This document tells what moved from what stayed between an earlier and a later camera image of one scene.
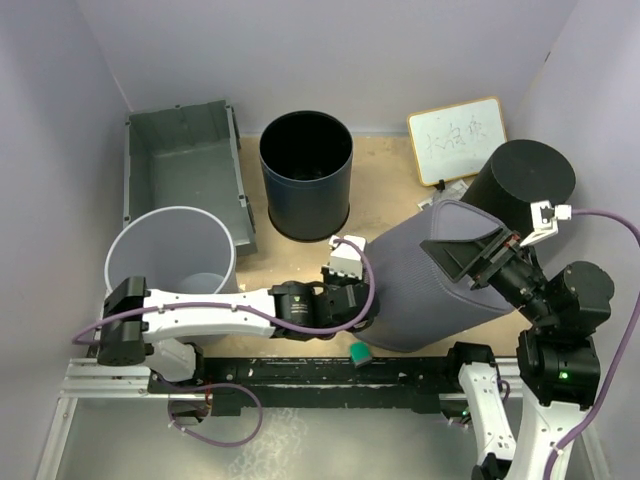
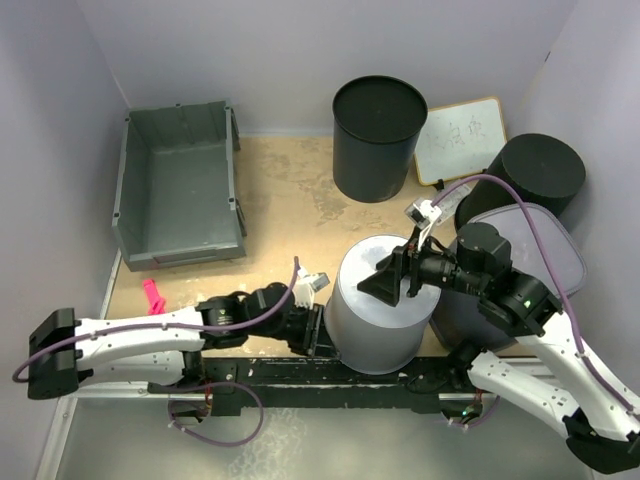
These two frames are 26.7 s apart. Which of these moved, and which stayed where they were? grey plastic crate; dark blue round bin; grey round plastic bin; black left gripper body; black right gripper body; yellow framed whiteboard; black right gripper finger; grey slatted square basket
Moved: black right gripper finger; black left gripper body; grey round plastic bin; black right gripper body; dark blue round bin; grey slatted square basket
Stayed: yellow framed whiteboard; grey plastic crate
